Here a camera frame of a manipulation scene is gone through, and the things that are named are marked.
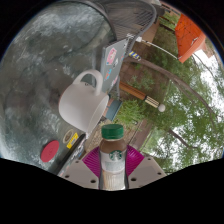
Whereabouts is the white ceramic mug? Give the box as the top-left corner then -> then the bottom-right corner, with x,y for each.
58,69 -> 110,134

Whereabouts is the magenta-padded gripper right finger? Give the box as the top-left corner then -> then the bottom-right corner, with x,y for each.
125,145 -> 167,190

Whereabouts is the yellow rectangular sticker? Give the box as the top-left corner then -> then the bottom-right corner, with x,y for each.
65,132 -> 80,150

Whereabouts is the globe-topped lamp post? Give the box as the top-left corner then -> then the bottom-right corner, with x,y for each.
119,81 -> 167,113

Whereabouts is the round beige sticker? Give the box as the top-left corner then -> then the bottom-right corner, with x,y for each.
62,129 -> 74,144

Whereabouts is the grey wicker chair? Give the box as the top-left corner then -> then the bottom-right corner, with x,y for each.
83,0 -> 158,44

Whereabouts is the blue yellow striped cone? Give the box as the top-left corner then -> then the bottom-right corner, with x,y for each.
128,49 -> 142,61

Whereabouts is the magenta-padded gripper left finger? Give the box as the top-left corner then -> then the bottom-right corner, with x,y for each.
61,148 -> 103,190

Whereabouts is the green-capped coffee drink bottle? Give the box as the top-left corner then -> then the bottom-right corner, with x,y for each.
98,123 -> 129,191

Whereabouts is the flat round red coaster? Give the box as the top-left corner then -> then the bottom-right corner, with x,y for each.
40,139 -> 61,163

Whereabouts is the grey laptop with stickers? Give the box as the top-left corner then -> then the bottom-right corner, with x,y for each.
99,38 -> 129,94

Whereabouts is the leaning grey-trunked tree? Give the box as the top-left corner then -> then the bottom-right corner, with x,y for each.
133,56 -> 224,161

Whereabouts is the orange patio umbrella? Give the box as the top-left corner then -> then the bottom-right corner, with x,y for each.
134,13 -> 208,64

